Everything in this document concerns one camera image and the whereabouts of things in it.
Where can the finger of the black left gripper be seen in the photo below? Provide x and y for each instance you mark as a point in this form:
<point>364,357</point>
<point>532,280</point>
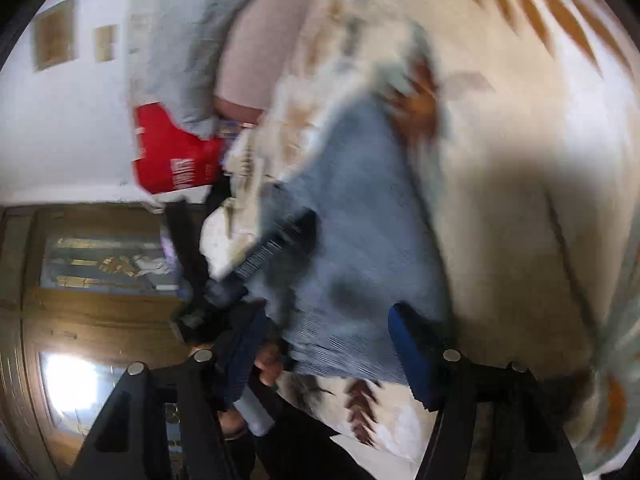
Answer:
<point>297,233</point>

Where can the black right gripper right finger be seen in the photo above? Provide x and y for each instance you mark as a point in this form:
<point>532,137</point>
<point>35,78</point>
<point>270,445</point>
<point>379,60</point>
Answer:
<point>525,434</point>

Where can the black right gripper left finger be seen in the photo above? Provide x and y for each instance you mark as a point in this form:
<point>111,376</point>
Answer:
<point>128,439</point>

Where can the blue denim pants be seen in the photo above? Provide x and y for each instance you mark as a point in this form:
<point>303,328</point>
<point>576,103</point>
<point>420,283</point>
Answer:
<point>372,249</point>

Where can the person's left hand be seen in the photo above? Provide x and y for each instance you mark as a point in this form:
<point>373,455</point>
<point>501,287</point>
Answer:
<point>270,365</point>

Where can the white floral quilt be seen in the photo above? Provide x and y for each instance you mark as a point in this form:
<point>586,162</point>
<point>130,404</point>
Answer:
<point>229,232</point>

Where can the wooden glass-door cabinet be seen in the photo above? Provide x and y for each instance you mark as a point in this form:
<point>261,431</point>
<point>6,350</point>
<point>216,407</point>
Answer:
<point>85,292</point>

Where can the red printed bag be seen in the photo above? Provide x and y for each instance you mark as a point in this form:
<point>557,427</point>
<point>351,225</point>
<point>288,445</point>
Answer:
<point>171,159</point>

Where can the pink bed sheet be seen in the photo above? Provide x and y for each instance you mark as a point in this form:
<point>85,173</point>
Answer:
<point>260,41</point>

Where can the grey quilted pillow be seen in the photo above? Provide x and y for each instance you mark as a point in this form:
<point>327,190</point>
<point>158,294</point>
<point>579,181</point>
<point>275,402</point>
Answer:
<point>187,40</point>

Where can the cream leaf-pattern fleece blanket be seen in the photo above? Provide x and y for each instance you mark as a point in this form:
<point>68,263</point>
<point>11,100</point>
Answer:
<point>519,122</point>

